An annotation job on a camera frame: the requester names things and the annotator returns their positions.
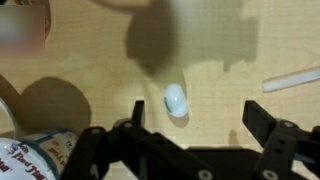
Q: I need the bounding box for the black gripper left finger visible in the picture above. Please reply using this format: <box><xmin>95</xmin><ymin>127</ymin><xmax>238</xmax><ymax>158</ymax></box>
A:
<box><xmin>59</xmin><ymin>99</ymin><xmax>218</xmax><ymax>180</ymax></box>

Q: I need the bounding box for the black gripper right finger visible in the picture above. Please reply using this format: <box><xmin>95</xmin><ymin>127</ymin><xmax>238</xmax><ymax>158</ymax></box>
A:
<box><xmin>242</xmin><ymin>99</ymin><xmax>320</xmax><ymax>180</ymax></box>

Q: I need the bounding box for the white egg-shaped object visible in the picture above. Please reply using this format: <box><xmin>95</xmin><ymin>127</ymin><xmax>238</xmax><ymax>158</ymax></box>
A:
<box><xmin>162</xmin><ymin>83</ymin><xmax>190</xmax><ymax>119</ymax></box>

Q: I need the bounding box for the white flat strip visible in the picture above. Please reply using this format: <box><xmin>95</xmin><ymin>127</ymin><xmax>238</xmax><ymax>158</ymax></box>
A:
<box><xmin>261</xmin><ymin>65</ymin><xmax>320</xmax><ymax>94</ymax></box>

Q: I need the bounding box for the white printed food cup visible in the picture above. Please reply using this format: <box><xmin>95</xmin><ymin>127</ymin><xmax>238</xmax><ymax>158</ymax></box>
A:
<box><xmin>0</xmin><ymin>128</ymin><xmax>81</xmax><ymax>180</ymax></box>

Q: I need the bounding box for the clear plastic bottle white cap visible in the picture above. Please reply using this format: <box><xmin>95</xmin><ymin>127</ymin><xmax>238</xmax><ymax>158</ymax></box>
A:
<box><xmin>0</xmin><ymin>0</ymin><xmax>52</xmax><ymax>58</ymax></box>

